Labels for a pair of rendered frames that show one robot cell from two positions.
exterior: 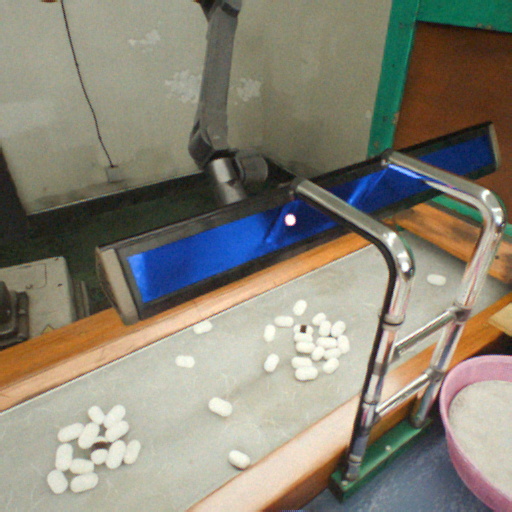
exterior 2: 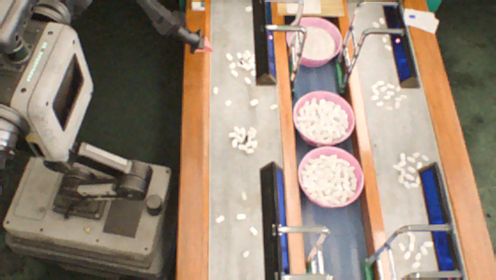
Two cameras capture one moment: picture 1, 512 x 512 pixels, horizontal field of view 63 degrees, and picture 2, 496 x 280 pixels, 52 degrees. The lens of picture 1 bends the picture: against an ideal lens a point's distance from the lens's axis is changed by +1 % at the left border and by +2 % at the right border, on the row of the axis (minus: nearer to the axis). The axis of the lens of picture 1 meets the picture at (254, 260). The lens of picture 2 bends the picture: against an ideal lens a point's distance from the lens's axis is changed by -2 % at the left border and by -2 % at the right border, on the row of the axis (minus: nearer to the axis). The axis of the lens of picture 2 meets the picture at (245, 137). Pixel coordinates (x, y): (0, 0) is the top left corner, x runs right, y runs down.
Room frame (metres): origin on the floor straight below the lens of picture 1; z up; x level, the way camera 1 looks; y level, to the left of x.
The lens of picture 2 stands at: (-0.16, 1.20, 2.63)
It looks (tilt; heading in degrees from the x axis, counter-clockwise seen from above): 60 degrees down; 296
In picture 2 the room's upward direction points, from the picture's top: 7 degrees clockwise
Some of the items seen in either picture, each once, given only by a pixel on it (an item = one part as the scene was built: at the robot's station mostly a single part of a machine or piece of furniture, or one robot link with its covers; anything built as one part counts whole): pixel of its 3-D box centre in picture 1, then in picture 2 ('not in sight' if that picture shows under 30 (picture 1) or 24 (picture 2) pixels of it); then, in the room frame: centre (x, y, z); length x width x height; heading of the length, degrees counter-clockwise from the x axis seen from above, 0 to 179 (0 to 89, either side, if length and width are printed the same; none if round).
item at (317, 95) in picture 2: not in sight; (321, 122); (0.10, -0.05, 0.72); 0.27 x 0.27 x 0.10
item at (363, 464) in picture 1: (364, 329); (277, 48); (0.41, -0.15, 0.90); 0.20 x 0.19 x 0.45; 124
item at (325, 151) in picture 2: not in sight; (329, 180); (-0.06, 0.18, 0.72); 0.27 x 0.27 x 0.10
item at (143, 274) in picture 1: (342, 193); (263, 18); (0.48, -0.11, 1.08); 0.62 x 0.08 x 0.07; 124
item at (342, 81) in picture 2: not in sight; (368, 50); (0.08, -0.38, 0.90); 0.20 x 0.19 x 0.45; 124
